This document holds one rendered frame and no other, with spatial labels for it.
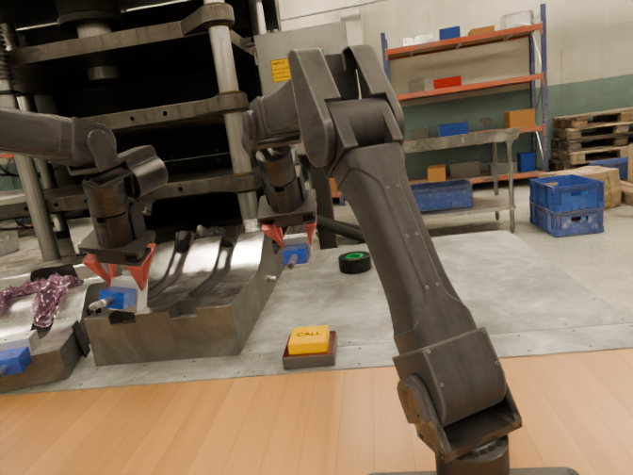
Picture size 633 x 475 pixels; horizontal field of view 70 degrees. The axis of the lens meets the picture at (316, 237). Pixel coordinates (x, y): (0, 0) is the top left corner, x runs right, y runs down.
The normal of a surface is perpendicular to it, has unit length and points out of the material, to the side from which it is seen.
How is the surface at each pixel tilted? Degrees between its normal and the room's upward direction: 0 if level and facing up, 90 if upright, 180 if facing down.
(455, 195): 92
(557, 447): 0
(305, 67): 58
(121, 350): 90
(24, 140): 92
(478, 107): 90
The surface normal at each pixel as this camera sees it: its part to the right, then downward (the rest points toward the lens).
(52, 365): 0.21, 0.20
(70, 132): 0.83, -0.04
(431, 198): -0.15, 0.29
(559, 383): -0.14, -0.96
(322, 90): 0.25, -0.38
